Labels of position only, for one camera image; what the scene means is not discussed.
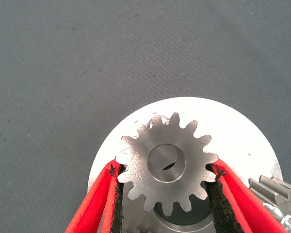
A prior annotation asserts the small steel spur gear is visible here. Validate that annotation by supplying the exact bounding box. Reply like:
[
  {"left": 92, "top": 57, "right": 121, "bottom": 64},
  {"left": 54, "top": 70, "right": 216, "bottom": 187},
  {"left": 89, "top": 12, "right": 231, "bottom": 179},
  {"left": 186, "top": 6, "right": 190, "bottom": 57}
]
[{"left": 115, "top": 112, "right": 219, "bottom": 216}]

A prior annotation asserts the round metal plate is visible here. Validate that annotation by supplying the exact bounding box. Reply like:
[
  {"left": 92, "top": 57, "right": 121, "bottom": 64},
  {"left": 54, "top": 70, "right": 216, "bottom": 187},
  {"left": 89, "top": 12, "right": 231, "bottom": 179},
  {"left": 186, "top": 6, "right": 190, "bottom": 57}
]
[{"left": 87, "top": 96, "right": 284, "bottom": 233}]

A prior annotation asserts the dark grey table cloth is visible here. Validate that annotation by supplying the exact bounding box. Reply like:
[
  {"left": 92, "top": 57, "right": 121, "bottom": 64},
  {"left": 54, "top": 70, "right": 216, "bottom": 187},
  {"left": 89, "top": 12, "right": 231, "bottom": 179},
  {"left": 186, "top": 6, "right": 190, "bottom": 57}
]
[{"left": 0, "top": 0, "right": 291, "bottom": 233}]

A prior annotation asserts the small steel bevel gear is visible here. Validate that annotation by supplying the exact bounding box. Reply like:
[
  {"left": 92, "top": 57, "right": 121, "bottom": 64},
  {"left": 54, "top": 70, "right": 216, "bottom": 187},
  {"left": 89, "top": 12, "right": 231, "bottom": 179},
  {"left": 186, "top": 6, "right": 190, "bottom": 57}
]
[{"left": 248, "top": 175, "right": 291, "bottom": 233}]

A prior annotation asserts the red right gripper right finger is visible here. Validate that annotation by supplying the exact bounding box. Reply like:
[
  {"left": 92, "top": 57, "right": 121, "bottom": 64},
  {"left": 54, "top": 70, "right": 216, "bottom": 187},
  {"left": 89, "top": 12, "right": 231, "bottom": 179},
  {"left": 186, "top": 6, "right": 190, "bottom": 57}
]
[{"left": 204, "top": 159, "right": 290, "bottom": 233}]

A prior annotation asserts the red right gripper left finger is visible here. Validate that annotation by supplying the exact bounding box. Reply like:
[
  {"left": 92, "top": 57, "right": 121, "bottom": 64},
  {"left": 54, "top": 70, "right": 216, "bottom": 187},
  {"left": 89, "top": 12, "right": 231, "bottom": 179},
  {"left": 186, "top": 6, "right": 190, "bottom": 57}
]
[{"left": 65, "top": 159, "right": 126, "bottom": 233}]

